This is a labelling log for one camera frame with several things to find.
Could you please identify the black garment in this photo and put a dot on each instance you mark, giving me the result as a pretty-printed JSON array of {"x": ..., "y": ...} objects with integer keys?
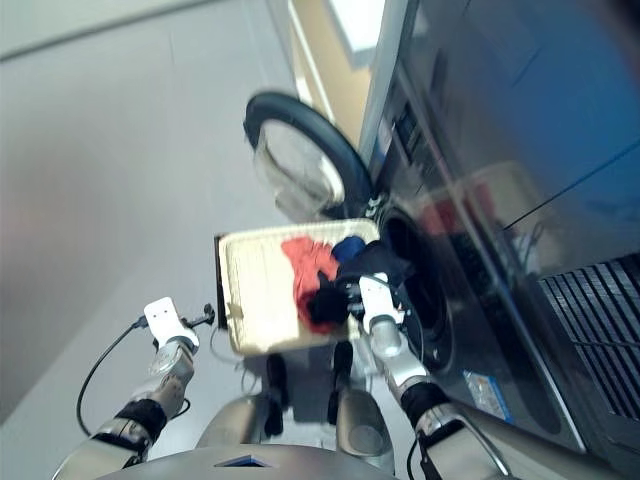
[{"x": 370, "y": 260}]

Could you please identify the coral red garment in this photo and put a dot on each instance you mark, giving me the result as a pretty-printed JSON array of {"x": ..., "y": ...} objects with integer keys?
[{"x": 307, "y": 270}]

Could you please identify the pale woven laundry basket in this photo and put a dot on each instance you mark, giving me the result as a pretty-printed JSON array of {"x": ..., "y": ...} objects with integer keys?
[{"x": 260, "y": 290}]

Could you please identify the grey washing machine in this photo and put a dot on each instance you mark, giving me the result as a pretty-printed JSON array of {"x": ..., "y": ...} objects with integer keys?
[{"x": 475, "y": 300}]

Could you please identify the round washing machine door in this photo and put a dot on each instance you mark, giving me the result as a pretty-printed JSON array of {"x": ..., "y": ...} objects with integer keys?
[{"x": 300, "y": 160}]

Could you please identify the dark brown board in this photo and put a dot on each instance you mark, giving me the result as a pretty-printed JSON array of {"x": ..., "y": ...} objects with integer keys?
[{"x": 221, "y": 280}]

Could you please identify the navy blue garment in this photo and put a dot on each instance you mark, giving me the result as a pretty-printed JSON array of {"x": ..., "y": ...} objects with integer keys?
[{"x": 348, "y": 247}]

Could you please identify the silver robot leg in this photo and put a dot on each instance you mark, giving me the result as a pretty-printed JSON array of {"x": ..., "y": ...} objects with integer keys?
[
  {"x": 362, "y": 425},
  {"x": 235, "y": 420}
]

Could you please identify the silver robot torso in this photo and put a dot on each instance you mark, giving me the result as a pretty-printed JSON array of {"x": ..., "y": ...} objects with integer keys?
[{"x": 250, "y": 465}]

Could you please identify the blue white energy label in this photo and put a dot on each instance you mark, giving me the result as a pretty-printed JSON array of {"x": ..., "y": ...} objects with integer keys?
[{"x": 485, "y": 395}]

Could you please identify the grey pillar panel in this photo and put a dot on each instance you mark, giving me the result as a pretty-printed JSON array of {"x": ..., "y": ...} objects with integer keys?
[{"x": 385, "y": 75}]

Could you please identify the dark stacked dryer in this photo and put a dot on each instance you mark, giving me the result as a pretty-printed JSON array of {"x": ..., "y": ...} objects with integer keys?
[{"x": 525, "y": 125}]

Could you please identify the black vent grille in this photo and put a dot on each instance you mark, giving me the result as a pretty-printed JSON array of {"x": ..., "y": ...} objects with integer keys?
[{"x": 600, "y": 340}]

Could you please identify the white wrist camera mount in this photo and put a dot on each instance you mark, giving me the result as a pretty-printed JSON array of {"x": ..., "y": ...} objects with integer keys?
[
  {"x": 377, "y": 300},
  {"x": 167, "y": 320}
]

